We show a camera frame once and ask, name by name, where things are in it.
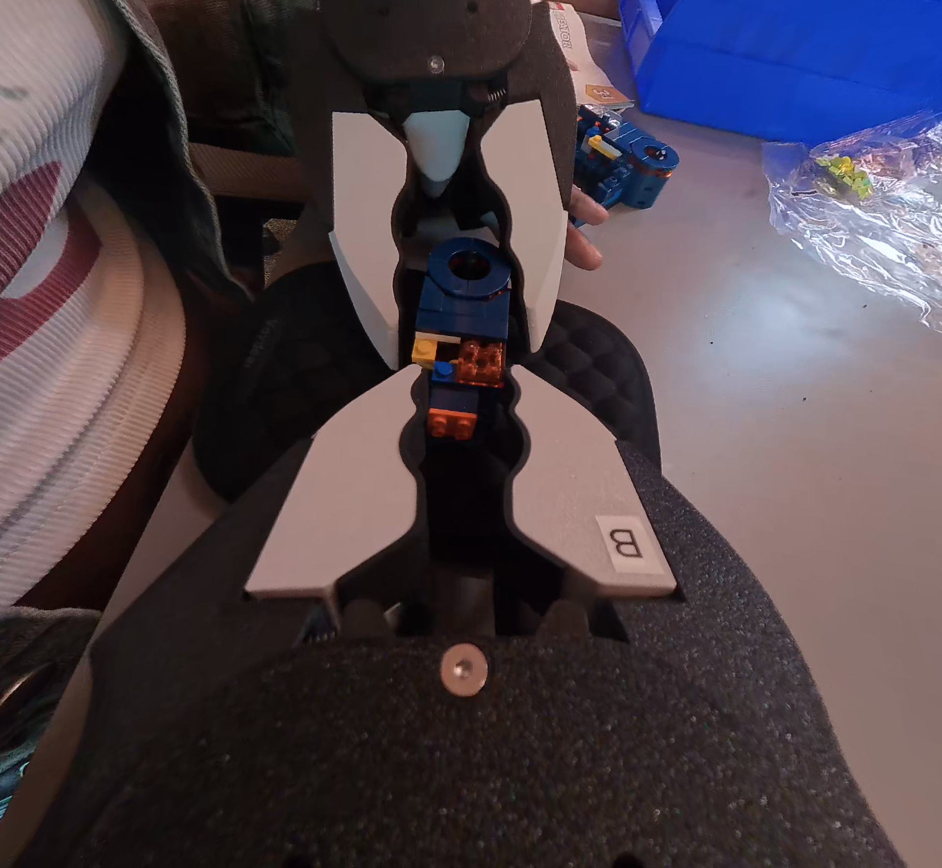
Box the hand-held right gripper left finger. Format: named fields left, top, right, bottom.
left=243, top=366, right=429, bottom=600

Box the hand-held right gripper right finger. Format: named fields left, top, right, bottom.
left=506, top=365, right=678, bottom=598

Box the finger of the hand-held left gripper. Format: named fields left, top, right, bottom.
left=477, top=101, right=571, bottom=355
left=327, top=108, right=418, bottom=370

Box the blue toy brick assembly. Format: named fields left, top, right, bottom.
left=573, top=104, right=681, bottom=212
left=411, top=236, right=515, bottom=392

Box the small orange and blue brick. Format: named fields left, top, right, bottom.
left=424, top=364, right=488, bottom=444

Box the person's left hand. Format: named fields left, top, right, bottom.
left=564, top=185, right=612, bottom=273

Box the black wrist rest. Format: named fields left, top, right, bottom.
left=191, top=261, right=662, bottom=506

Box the white instruction booklet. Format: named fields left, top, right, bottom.
left=539, top=0, right=637, bottom=114

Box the person's denim jacket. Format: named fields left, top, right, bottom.
left=70, top=0, right=334, bottom=304

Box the person's white patterned shirt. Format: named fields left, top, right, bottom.
left=0, top=0, right=194, bottom=610

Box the crinkled clear bag with bricks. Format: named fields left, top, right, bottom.
left=760, top=110, right=942, bottom=334

